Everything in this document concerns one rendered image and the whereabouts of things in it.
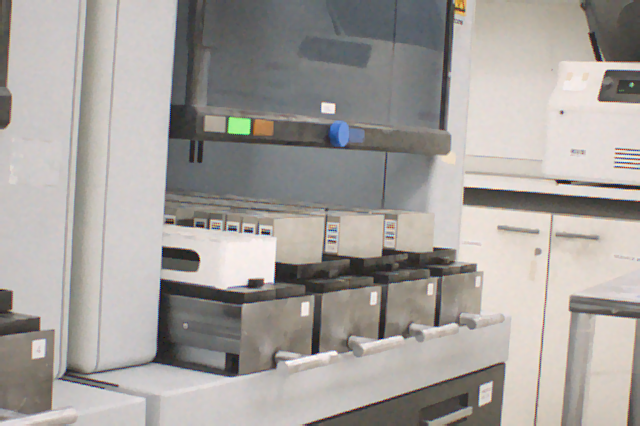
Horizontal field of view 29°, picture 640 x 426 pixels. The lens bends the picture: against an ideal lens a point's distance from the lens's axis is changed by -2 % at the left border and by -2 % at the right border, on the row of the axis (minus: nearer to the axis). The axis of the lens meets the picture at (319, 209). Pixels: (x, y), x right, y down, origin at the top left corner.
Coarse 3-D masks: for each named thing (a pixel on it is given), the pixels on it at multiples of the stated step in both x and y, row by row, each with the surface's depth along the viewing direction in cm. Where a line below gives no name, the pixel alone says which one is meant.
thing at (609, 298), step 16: (592, 288) 143; (608, 288) 144; (624, 288) 145; (576, 304) 135; (592, 304) 134; (608, 304) 133; (624, 304) 132; (576, 320) 135; (592, 320) 135; (576, 336) 135; (592, 336) 136; (576, 352) 135; (592, 352) 136; (576, 368) 135; (576, 384) 135; (576, 400) 135; (576, 416) 135
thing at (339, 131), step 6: (336, 126) 144; (342, 126) 144; (330, 132) 144; (336, 132) 143; (342, 132) 144; (348, 132) 145; (330, 138) 144; (336, 138) 143; (342, 138) 144; (348, 138) 146; (336, 144) 144; (342, 144) 144
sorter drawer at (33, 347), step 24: (0, 312) 98; (0, 336) 92; (24, 336) 94; (48, 336) 96; (0, 360) 92; (24, 360) 94; (48, 360) 96; (0, 384) 92; (24, 384) 94; (48, 384) 96; (0, 408) 91; (24, 408) 94; (48, 408) 97; (72, 408) 93
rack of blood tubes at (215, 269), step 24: (168, 240) 126; (192, 240) 125; (216, 240) 123; (240, 240) 125; (264, 240) 129; (168, 264) 139; (192, 264) 137; (216, 264) 123; (240, 264) 125; (264, 264) 129
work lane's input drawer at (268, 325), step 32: (160, 288) 126; (192, 288) 124; (256, 288) 125; (288, 288) 128; (160, 320) 125; (192, 320) 123; (224, 320) 121; (256, 320) 122; (288, 320) 127; (256, 352) 122; (288, 352) 126
